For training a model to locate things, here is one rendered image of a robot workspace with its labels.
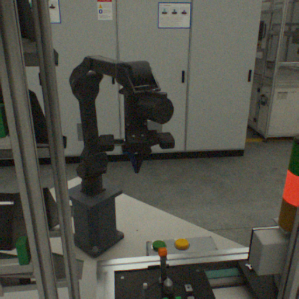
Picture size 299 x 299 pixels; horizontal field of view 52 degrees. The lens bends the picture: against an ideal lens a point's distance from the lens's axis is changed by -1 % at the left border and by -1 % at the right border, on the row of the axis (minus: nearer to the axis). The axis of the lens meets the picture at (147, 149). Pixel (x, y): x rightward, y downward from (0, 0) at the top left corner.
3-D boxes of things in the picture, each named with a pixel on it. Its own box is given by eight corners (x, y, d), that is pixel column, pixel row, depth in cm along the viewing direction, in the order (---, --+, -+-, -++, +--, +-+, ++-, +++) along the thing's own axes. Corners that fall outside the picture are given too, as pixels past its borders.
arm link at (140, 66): (69, 87, 89) (66, 49, 85) (94, 83, 94) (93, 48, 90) (127, 112, 69) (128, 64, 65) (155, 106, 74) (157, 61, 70)
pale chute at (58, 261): (30, 277, 77) (34, 258, 79) (82, 279, 76) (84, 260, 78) (-34, 275, 51) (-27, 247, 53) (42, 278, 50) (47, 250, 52)
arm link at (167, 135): (97, 112, 76) (96, 119, 70) (171, 110, 78) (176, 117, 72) (99, 143, 79) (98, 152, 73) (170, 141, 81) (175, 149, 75)
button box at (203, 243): (146, 256, 97) (146, 240, 94) (210, 250, 99) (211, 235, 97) (148, 272, 90) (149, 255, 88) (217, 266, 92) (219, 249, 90)
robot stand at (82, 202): (97, 222, 120) (94, 176, 113) (125, 236, 112) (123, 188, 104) (68, 240, 110) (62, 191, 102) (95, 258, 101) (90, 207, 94)
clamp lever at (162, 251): (159, 278, 75) (157, 247, 75) (167, 277, 76) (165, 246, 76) (161, 284, 72) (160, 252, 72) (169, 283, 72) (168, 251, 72)
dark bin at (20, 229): (16, 214, 68) (17, 181, 68) (73, 216, 67) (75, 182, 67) (-85, 247, 40) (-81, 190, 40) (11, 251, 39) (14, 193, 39)
